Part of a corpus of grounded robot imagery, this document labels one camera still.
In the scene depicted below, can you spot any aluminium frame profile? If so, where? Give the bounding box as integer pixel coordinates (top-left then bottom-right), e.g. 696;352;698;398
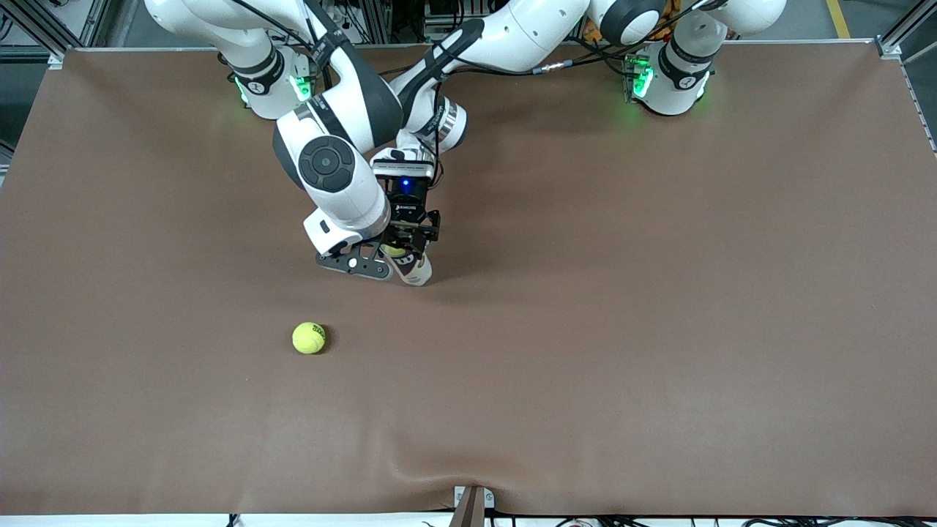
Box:
876;0;937;63
0;0;111;70

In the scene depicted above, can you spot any brown bar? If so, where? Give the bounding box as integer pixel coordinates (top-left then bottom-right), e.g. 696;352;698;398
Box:
448;489;485;527

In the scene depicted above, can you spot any white blue tennis ball can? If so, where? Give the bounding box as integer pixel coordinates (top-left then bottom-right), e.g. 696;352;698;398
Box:
381;245;433;287

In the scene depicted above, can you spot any brown table mat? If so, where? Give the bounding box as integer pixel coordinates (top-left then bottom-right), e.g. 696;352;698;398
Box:
0;40;937;517

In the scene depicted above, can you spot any grey electronics box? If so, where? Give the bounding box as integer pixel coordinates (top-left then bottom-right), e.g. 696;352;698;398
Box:
425;0;477;23

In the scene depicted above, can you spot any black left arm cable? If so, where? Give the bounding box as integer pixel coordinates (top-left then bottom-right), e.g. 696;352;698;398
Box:
379;0;703;184

